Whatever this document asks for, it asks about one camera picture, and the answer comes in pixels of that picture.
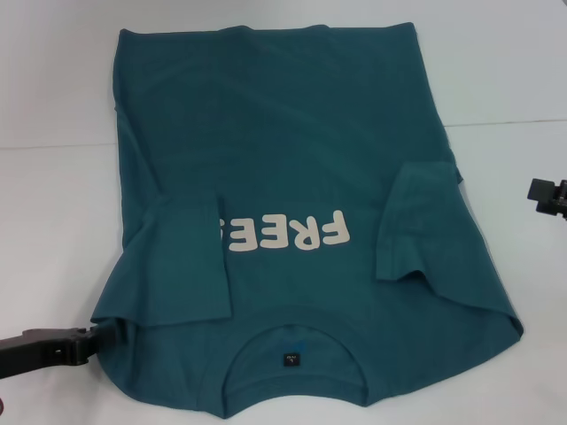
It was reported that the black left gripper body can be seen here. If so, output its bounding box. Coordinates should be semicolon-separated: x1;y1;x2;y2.
0;327;92;381

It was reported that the teal t-shirt with FREE print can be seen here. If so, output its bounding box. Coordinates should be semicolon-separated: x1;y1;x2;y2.
88;22;524;421

